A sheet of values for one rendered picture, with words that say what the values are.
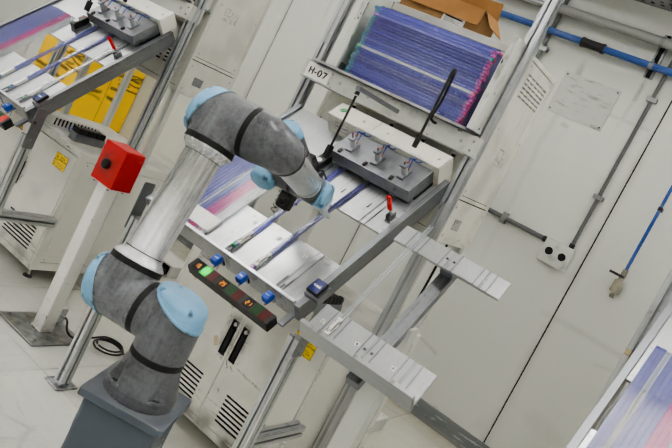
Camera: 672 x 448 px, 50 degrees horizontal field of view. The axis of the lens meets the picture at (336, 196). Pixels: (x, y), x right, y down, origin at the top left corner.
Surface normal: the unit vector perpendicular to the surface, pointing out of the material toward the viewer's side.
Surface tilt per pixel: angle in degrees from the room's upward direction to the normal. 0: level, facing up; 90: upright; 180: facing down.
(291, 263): 44
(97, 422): 90
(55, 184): 90
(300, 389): 90
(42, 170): 90
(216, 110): 76
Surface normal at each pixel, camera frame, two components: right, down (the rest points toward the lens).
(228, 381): -0.50, -0.15
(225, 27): 0.74, 0.43
